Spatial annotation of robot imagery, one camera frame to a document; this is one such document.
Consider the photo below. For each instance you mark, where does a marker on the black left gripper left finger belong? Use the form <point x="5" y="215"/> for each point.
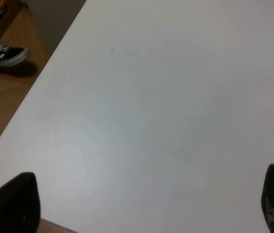
<point x="20" y="210"/>

